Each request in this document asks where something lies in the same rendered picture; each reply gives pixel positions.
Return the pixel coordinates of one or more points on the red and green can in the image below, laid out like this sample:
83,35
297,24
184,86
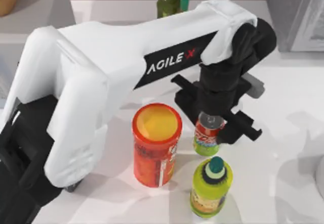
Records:
206,139

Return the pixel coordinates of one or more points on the pale grey rounded box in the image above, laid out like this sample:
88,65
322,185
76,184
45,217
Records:
256,86

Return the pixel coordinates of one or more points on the orange canister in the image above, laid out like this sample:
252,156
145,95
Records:
154,148

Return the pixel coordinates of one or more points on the yellow-green bottle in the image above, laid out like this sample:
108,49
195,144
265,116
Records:
210,186

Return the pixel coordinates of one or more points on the small green bottle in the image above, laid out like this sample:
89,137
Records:
184,5

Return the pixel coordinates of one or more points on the dark green bottle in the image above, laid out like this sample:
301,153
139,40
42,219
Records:
167,5

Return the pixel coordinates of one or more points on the grey cabinet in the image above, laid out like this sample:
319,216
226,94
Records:
301,14

